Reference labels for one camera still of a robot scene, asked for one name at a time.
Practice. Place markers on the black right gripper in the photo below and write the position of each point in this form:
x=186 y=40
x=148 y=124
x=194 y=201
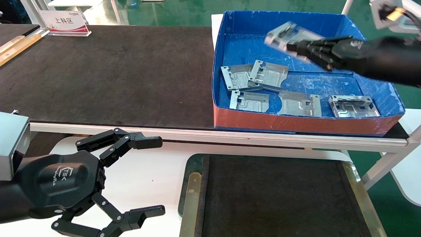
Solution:
x=353 y=51

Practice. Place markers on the aluminium profile post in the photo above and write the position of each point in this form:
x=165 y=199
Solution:
x=33 y=13

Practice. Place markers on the white background table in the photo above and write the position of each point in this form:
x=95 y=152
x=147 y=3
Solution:
x=75 y=2

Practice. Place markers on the white pipe frame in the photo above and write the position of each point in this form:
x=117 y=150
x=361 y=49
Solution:
x=347 y=6

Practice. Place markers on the aluminium conveyor frame rail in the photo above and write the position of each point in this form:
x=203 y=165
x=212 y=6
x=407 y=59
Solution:
x=164 y=133

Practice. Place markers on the blue corrugated plastic box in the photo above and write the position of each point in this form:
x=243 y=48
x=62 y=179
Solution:
x=250 y=42

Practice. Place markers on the white side table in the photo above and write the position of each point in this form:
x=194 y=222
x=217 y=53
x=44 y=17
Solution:
x=409 y=171

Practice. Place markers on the stamped metal bracket part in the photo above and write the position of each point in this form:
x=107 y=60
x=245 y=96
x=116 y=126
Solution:
x=271 y=74
x=297 y=104
x=353 y=107
x=250 y=101
x=235 y=77
x=289 y=33

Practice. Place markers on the brown wooden strip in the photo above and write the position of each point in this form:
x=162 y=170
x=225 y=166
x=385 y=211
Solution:
x=18 y=49

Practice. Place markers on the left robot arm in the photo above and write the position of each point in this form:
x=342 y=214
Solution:
x=11 y=200

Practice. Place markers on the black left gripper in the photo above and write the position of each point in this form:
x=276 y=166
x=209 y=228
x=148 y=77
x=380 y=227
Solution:
x=62 y=179

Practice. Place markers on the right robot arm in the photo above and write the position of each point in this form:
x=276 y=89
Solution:
x=394 y=61

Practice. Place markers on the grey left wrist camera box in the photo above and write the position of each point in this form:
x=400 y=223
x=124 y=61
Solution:
x=10 y=144

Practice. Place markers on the acrylic sign with Chinese text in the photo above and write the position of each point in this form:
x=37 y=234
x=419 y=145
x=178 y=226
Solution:
x=64 y=21

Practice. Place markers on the pale wooden strip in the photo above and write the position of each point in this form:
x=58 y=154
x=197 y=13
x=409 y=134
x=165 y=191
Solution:
x=10 y=44

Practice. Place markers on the black tray container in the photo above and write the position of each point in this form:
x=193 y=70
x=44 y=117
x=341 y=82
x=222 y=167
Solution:
x=279 y=197

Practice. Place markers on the white board behind box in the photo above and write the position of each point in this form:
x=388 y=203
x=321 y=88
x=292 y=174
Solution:
x=216 y=28

